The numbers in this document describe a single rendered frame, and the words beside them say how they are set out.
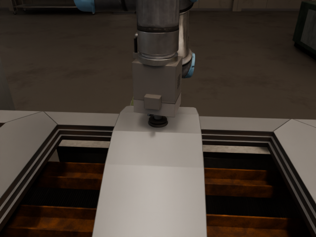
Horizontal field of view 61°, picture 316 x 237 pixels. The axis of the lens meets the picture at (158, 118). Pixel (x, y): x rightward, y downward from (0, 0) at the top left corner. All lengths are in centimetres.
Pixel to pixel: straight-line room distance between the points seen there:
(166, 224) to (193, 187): 8
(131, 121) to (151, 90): 10
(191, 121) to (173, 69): 15
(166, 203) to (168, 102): 18
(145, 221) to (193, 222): 8
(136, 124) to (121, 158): 10
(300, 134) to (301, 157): 13
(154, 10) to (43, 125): 63
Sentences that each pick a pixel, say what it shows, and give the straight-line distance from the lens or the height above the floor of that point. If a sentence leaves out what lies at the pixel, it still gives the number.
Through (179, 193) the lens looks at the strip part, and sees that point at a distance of 47.
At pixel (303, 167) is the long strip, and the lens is 81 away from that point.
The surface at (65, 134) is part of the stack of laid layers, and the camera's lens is 96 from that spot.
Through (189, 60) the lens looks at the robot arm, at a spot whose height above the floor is 97.
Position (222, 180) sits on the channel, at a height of 68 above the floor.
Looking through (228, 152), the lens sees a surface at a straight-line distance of 112.
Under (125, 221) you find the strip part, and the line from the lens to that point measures 46.
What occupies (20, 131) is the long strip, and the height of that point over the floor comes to 87.
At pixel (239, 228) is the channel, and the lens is 85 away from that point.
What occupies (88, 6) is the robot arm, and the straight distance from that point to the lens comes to 60.
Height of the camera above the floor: 132
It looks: 29 degrees down
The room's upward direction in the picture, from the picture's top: straight up
